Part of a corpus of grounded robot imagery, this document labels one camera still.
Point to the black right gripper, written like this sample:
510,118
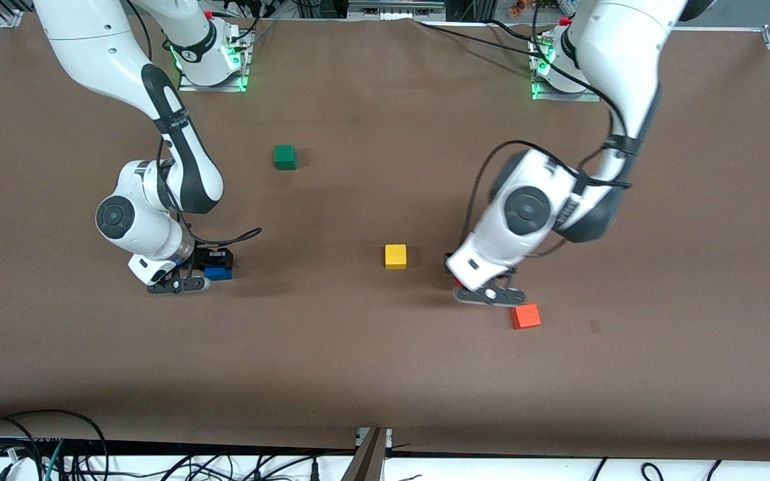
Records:
209,258

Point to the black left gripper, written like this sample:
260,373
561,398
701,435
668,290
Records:
512,269

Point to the blue cube block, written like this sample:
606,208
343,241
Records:
218,272

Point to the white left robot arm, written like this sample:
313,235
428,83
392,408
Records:
625,47

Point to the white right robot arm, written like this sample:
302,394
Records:
91,40

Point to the orange cube block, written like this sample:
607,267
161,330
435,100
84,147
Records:
525,316

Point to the yellow cube block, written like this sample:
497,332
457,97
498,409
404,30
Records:
396,256

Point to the green cube block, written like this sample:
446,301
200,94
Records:
285,157

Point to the brown paper table cover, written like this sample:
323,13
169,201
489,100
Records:
358,367

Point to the aluminium profile beam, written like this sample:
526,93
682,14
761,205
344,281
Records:
368,461

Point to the grey metal box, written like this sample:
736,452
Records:
395,8

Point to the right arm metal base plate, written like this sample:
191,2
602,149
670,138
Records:
211,87

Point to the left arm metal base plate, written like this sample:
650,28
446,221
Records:
565,97

